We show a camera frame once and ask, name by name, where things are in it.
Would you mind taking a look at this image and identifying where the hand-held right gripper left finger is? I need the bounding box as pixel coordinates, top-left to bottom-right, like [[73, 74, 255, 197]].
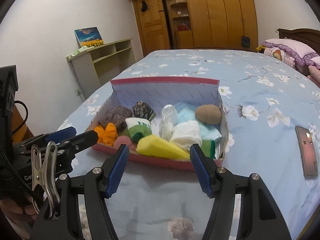
[[30, 144, 130, 240]]

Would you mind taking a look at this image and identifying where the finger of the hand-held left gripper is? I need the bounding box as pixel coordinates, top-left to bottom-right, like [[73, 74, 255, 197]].
[[57, 130, 98, 155], [47, 127, 77, 143]]

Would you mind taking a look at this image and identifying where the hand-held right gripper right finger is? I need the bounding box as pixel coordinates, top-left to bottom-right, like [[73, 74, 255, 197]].
[[189, 144, 292, 240]]

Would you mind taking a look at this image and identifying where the orange cloth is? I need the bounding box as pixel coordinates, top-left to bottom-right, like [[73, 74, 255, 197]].
[[94, 122, 118, 146]]

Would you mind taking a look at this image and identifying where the white green sock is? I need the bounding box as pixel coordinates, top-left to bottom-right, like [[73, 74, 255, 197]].
[[201, 139, 217, 159], [125, 117, 153, 142]]

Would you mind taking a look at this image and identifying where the pink egg-shaped sponge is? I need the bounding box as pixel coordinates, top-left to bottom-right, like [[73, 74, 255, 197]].
[[114, 135, 134, 150]]

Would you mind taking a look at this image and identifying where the red cardboard box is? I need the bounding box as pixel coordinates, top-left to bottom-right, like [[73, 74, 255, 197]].
[[85, 77, 229, 173]]

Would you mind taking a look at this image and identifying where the grey knitted sock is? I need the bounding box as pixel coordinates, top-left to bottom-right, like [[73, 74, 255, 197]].
[[99, 106, 133, 130]]

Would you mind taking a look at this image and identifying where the white cloth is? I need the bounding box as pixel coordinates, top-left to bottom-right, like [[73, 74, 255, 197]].
[[170, 120, 202, 150]]

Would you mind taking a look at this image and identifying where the yellow sponge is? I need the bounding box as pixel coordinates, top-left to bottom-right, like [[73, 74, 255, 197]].
[[136, 134, 190, 160]]

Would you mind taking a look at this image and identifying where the brown round sponge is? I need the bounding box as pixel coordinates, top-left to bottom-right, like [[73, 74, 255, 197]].
[[195, 105, 222, 125]]

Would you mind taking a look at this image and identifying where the light blue face mask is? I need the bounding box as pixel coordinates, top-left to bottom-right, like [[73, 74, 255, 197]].
[[174, 102, 223, 140]]

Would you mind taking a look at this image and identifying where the clear plastic bag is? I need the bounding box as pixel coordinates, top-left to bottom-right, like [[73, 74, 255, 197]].
[[160, 104, 178, 140]]

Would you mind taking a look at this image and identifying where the dark patterned cloth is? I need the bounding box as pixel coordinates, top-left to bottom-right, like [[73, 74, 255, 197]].
[[132, 101, 156, 120]]

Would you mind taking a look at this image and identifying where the person's left hand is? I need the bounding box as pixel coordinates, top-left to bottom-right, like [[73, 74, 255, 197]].
[[0, 199, 40, 222]]

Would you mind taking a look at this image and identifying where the metal spring clip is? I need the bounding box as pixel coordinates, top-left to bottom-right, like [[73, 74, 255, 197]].
[[31, 141, 62, 218]]

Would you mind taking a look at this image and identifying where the orange wooden cabinet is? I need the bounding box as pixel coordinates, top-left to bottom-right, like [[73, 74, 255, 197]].
[[11, 104, 35, 142]]

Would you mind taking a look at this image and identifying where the beige shelf desk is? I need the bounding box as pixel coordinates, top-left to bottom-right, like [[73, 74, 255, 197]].
[[66, 38, 137, 98]]

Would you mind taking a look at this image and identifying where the green white packet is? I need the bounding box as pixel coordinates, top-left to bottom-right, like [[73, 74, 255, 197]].
[[66, 47, 88, 60]]

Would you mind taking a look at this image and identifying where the blue orange painting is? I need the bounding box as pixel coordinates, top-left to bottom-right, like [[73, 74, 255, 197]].
[[74, 27, 104, 48]]

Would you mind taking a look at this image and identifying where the black smartphone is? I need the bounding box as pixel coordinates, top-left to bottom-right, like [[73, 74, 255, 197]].
[[295, 126, 318, 179]]

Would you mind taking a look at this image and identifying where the wooden door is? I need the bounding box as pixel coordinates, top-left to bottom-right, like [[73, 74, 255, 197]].
[[132, 0, 170, 57]]

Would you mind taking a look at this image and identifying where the pink checkered cartoon pillow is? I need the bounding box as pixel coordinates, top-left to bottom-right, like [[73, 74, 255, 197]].
[[264, 47, 298, 68]]

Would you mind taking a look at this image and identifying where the pink textured pillow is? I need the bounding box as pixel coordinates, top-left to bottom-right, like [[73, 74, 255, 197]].
[[308, 65, 320, 87]]

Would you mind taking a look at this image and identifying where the wooden wardrobe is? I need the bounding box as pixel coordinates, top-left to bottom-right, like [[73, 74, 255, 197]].
[[120, 0, 258, 53]]

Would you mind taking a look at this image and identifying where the dark wooden headboard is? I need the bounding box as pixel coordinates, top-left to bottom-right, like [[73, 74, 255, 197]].
[[277, 28, 320, 53]]

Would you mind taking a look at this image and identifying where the black cable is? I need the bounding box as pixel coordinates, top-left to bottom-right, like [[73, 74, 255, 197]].
[[14, 100, 28, 137]]

